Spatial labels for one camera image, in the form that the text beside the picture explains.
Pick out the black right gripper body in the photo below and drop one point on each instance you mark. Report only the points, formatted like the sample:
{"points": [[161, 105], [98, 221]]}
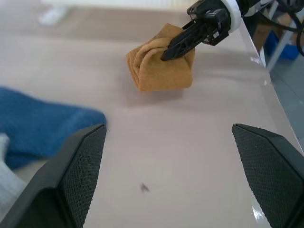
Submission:
{"points": [[213, 21]]}

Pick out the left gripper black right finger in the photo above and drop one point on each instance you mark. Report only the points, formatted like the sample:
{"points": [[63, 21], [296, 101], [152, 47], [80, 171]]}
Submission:
{"points": [[278, 178]]}

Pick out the blue towel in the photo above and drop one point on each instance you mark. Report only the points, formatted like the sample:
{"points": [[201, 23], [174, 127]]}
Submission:
{"points": [[35, 123]]}

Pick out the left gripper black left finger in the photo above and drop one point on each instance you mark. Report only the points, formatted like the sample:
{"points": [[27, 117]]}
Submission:
{"points": [[59, 190]]}

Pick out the white metal frame leg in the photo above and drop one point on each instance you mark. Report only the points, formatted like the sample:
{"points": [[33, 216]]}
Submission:
{"points": [[279, 47]]}

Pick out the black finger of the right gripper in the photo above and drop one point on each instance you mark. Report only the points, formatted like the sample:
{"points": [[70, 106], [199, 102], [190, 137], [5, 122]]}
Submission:
{"points": [[189, 25], [183, 44]]}

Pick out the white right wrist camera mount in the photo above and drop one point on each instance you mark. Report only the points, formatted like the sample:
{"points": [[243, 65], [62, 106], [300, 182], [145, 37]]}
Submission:
{"points": [[234, 14]]}

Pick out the white knitted sock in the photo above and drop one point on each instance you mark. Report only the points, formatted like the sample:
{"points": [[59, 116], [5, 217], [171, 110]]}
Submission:
{"points": [[7, 183]]}

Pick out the blue plastic bin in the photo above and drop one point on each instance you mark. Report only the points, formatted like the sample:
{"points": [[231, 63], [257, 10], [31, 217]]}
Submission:
{"points": [[288, 51]]}

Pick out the orange cloth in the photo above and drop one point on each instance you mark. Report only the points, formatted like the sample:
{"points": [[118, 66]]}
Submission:
{"points": [[164, 73]]}

